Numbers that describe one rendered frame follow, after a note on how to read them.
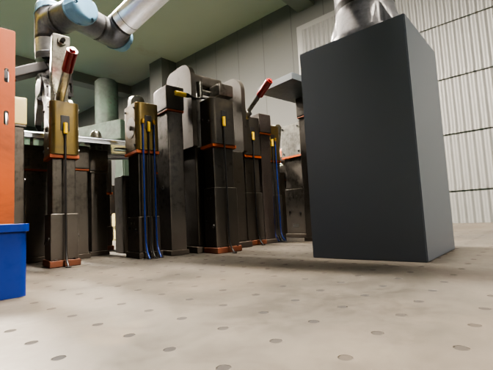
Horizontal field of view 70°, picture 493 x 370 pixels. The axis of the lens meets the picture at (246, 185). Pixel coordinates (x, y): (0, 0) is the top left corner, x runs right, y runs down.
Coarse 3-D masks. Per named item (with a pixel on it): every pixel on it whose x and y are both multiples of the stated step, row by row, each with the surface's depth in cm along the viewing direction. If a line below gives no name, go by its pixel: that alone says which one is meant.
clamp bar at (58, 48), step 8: (56, 40) 78; (64, 40) 78; (56, 48) 78; (64, 48) 79; (56, 56) 78; (64, 56) 79; (56, 64) 78; (56, 72) 79; (56, 80) 79; (56, 88) 79
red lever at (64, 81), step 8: (72, 48) 71; (72, 56) 71; (64, 64) 73; (72, 64) 73; (64, 72) 74; (72, 72) 75; (64, 80) 75; (64, 88) 77; (56, 96) 78; (64, 96) 78
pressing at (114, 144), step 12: (24, 132) 78; (36, 132) 80; (24, 144) 90; (36, 144) 91; (84, 144) 94; (96, 144) 94; (108, 144) 90; (120, 144) 92; (108, 156) 111; (120, 156) 112
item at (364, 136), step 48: (336, 48) 64; (384, 48) 58; (336, 96) 64; (384, 96) 58; (432, 96) 66; (336, 144) 64; (384, 144) 58; (432, 144) 62; (336, 192) 63; (384, 192) 58; (432, 192) 59; (336, 240) 63; (384, 240) 57; (432, 240) 56
